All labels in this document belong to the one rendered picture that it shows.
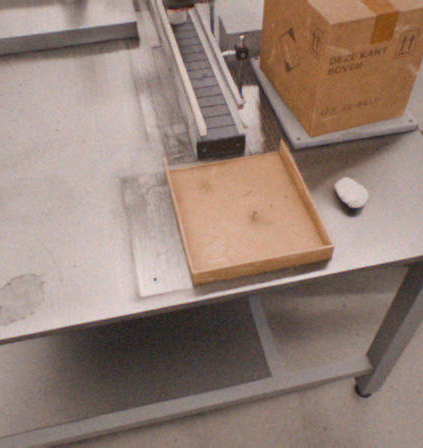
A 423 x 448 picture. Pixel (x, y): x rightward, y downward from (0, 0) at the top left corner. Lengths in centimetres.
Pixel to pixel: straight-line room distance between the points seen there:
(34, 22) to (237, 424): 133
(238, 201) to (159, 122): 31
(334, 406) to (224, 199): 91
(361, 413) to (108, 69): 127
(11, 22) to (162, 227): 86
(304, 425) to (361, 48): 112
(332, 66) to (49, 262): 66
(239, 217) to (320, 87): 31
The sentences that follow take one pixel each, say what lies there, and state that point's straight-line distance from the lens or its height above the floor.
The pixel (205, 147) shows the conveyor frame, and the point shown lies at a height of 86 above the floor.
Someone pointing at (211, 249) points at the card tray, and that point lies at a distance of 94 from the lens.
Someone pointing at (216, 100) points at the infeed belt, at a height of 88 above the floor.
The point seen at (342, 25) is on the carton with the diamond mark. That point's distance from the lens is 102.
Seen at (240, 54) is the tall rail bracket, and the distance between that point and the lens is 121.
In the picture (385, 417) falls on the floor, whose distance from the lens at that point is 176.
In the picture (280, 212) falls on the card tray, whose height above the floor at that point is 83.
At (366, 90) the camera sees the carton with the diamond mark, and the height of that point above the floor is 95.
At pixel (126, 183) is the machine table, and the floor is 83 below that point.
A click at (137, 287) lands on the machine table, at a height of 83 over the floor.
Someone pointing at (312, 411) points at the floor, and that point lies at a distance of 171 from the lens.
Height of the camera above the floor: 158
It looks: 50 degrees down
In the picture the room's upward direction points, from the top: 1 degrees counter-clockwise
